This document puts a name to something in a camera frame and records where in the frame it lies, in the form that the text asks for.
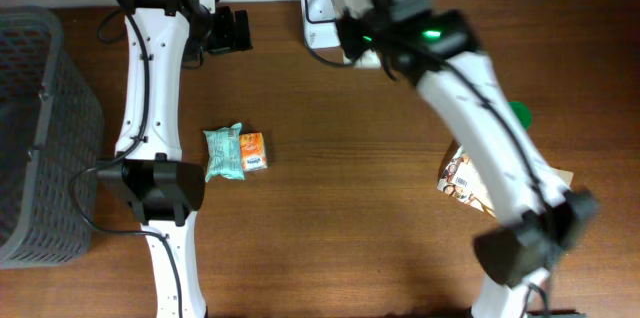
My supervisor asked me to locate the green lid jar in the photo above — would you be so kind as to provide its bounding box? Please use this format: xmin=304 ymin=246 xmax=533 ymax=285
xmin=509 ymin=101 xmax=533 ymax=130

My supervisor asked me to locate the brown grain bag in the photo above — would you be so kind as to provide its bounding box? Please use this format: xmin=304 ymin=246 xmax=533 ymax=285
xmin=436 ymin=140 xmax=574 ymax=218

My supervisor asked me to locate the teal snack packet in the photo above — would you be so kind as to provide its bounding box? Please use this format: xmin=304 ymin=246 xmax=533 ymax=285
xmin=204 ymin=123 xmax=245 ymax=182

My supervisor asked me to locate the grey plastic basket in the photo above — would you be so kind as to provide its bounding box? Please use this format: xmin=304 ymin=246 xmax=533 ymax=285
xmin=1 ymin=7 xmax=105 ymax=270

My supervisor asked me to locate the orange tissue pack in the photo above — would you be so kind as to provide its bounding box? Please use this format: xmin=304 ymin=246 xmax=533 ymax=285
xmin=239 ymin=133 xmax=268 ymax=172

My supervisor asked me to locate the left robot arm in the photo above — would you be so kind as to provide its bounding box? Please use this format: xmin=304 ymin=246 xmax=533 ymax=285
xmin=97 ymin=0 xmax=252 ymax=317

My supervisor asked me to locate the white barcode scanner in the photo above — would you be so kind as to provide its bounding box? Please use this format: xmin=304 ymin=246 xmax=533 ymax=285
xmin=300 ymin=0 xmax=340 ymax=49

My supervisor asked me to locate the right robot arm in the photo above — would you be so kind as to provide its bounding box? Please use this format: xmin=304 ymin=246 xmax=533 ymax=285
xmin=332 ymin=0 xmax=598 ymax=317

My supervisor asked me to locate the white cream tube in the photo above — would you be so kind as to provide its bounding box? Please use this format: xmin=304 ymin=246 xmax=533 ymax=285
xmin=343 ymin=50 xmax=382 ymax=70

